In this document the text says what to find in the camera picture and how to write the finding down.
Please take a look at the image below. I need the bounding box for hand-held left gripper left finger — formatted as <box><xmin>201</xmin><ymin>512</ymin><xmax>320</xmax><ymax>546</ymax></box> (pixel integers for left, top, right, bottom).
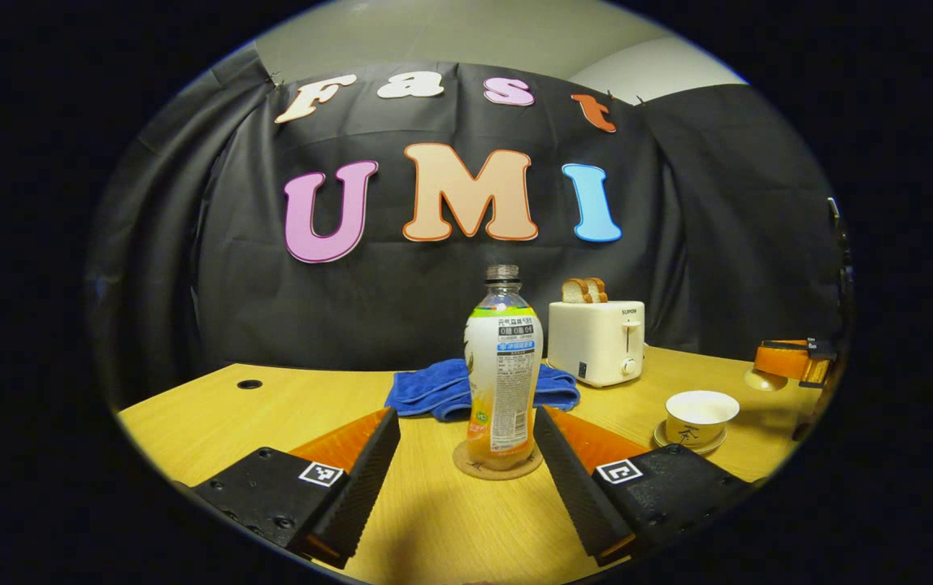
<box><xmin>190</xmin><ymin>406</ymin><xmax>402</xmax><ymax>570</ymax></box>

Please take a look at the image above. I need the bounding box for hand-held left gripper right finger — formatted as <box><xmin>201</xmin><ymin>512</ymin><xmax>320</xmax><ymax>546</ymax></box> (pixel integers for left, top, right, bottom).
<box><xmin>533</xmin><ymin>405</ymin><xmax>756</xmax><ymax>568</ymax></box>

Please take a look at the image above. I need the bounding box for white ceramic teacup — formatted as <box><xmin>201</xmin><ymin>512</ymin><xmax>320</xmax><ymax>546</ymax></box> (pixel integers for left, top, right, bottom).
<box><xmin>665</xmin><ymin>390</ymin><xmax>740</xmax><ymax>448</ymax></box>

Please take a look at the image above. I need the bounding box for round wooden coaster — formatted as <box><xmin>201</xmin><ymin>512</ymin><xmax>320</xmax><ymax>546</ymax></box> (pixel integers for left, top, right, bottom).
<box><xmin>453</xmin><ymin>439</ymin><xmax>545</xmax><ymax>481</ymax></box>

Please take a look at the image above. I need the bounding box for clear plastic water bottle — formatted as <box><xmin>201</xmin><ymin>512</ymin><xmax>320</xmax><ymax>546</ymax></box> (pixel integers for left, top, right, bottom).
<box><xmin>464</xmin><ymin>264</ymin><xmax>545</xmax><ymax>471</ymax></box>

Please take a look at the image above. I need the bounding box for white ceramic saucer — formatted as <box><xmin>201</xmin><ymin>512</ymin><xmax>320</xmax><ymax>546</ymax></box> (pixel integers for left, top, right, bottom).
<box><xmin>652</xmin><ymin>418</ymin><xmax>729</xmax><ymax>457</ymax></box>

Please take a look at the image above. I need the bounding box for blue folded towel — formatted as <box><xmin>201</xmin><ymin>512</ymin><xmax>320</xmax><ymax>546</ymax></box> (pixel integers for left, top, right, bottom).
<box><xmin>384</xmin><ymin>358</ymin><xmax>581</xmax><ymax>422</ymax></box>

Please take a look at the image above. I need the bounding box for white toaster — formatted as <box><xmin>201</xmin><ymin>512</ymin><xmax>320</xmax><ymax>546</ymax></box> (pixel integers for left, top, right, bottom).
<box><xmin>547</xmin><ymin>301</ymin><xmax>646</xmax><ymax>388</ymax></box>

